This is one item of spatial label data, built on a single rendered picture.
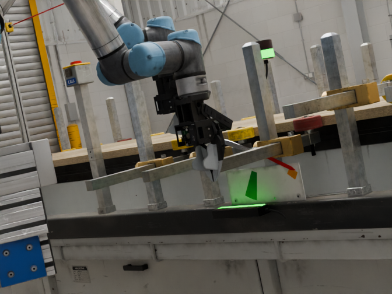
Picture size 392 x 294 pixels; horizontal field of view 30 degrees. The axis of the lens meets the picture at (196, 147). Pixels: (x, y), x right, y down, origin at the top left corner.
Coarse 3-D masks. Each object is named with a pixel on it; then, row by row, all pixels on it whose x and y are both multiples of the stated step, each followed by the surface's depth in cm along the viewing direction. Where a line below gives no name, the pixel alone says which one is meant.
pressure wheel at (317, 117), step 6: (318, 114) 207; (294, 120) 205; (300, 120) 203; (306, 120) 203; (312, 120) 203; (318, 120) 204; (294, 126) 206; (300, 126) 203; (306, 126) 203; (312, 126) 203; (318, 126) 203; (312, 132) 206; (312, 144) 206; (312, 150) 206
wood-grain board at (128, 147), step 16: (320, 112) 237; (368, 112) 197; (384, 112) 194; (256, 128) 225; (288, 128) 216; (112, 144) 361; (128, 144) 308; (160, 144) 255; (64, 160) 295; (80, 160) 287
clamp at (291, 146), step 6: (276, 138) 197; (282, 138) 193; (288, 138) 192; (294, 138) 193; (300, 138) 195; (258, 144) 199; (264, 144) 198; (282, 144) 194; (288, 144) 192; (294, 144) 193; (300, 144) 195; (282, 150) 194; (288, 150) 193; (294, 150) 192; (300, 150) 194; (276, 156) 196; (282, 156) 194
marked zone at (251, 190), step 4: (252, 172) 203; (256, 172) 202; (252, 176) 203; (256, 176) 202; (252, 180) 203; (256, 180) 202; (248, 184) 204; (252, 184) 203; (256, 184) 202; (248, 188) 204; (252, 188) 204; (256, 188) 203; (248, 192) 205; (252, 192) 204; (256, 192) 203; (248, 196) 205; (252, 196) 204; (256, 196) 203
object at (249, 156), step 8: (304, 136) 202; (312, 136) 204; (272, 144) 192; (280, 144) 194; (304, 144) 202; (240, 152) 187; (248, 152) 184; (256, 152) 187; (264, 152) 189; (272, 152) 191; (280, 152) 194; (224, 160) 178; (232, 160) 180; (240, 160) 182; (248, 160) 184; (256, 160) 186; (224, 168) 177; (232, 168) 179
